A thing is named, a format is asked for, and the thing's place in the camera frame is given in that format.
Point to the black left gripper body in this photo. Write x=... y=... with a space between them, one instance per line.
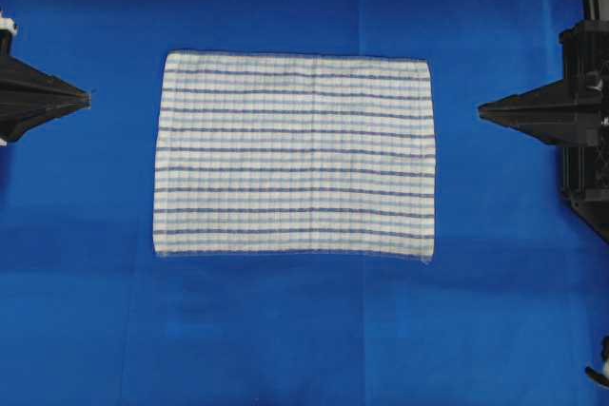
x=8 y=30

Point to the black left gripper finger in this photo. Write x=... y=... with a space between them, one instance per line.
x=20 y=78
x=14 y=126

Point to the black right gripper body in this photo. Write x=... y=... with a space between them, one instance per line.
x=581 y=158

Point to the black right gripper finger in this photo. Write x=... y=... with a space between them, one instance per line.
x=552 y=128
x=552 y=96

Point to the blue striped white towel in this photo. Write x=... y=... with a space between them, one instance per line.
x=260 y=153

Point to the blue table cloth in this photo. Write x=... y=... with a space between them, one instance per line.
x=509 y=311

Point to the black white clamp corner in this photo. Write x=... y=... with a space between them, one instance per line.
x=600 y=376

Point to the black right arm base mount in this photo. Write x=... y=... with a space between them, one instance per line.
x=595 y=69

